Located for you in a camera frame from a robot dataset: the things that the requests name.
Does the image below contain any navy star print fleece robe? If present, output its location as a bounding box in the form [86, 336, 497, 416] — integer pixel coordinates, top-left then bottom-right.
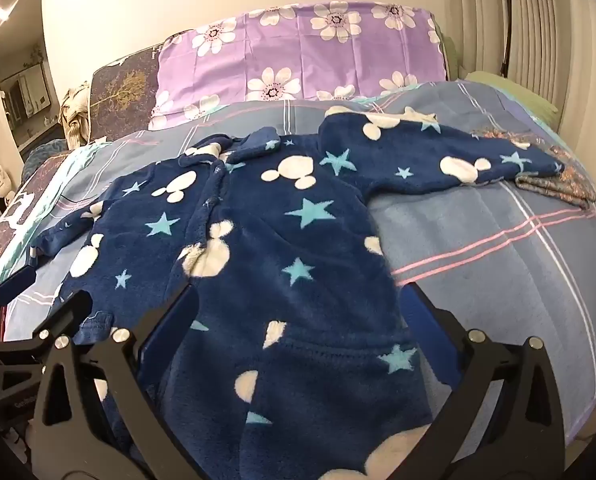
[30, 110, 566, 480]

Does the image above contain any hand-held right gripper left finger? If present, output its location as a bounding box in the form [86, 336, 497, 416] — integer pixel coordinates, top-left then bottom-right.
[32, 282, 201, 480]

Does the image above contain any beige crumpled cloth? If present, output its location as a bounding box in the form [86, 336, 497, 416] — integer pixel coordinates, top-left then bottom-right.
[58, 82, 95, 152]

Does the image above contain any folded floral patterned cloth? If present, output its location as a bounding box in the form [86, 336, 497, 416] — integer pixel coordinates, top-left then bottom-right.
[470, 125, 596, 208]

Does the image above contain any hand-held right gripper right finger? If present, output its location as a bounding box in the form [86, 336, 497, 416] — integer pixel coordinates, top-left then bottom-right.
[400, 287, 567, 480]

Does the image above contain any blue plaid blanket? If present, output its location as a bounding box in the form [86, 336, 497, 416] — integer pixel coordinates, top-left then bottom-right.
[5, 80, 596, 461]

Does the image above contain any dark patterned bedspread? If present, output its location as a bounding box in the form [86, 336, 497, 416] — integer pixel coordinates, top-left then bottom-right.
[0, 152, 104, 288]

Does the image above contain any teal textured blanket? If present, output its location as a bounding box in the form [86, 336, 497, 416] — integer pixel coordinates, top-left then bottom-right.
[22, 137, 73, 181]

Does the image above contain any dark tree print pillow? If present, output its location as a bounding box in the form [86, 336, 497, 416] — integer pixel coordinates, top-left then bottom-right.
[87, 35, 193, 142]

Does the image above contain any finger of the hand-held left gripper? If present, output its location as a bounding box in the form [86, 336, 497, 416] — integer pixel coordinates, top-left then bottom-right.
[0, 291, 95, 362]
[0, 263, 35, 337]

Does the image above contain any purple floral pillow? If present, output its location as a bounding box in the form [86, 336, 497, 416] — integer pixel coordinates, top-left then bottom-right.
[148, 2, 448, 131]

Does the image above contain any beige pleated curtain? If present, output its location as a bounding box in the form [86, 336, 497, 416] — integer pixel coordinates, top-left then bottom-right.
[448, 0, 596, 126]

